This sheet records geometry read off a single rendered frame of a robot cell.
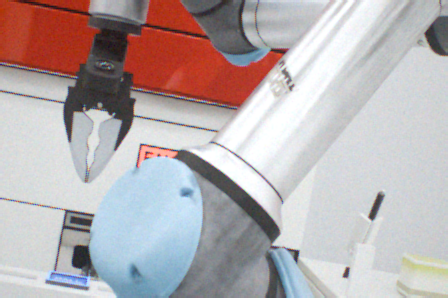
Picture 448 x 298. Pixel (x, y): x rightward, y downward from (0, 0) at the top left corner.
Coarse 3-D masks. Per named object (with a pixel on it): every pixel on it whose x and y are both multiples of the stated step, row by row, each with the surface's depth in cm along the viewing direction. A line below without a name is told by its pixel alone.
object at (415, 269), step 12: (408, 264) 169; (420, 264) 166; (432, 264) 166; (444, 264) 167; (408, 276) 168; (420, 276) 166; (432, 276) 167; (444, 276) 167; (408, 288) 167; (420, 288) 167; (432, 288) 167; (444, 288) 167
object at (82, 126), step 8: (80, 112) 128; (80, 120) 128; (88, 120) 128; (72, 128) 128; (80, 128) 128; (88, 128) 129; (72, 136) 128; (80, 136) 128; (72, 144) 128; (80, 144) 129; (72, 152) 129; (80, 152) 129; (80, 160) 129; (80, 168) 129; (80, 176) 130
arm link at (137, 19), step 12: (96, 0) 128; (108, 0) 127; (120, 0) 127; (132, 0) 127; (144, 0) 129; (96, 12) 128; (108, 12) 127; (120, 12) 127; (132, 12) 127; (144, 12) 129
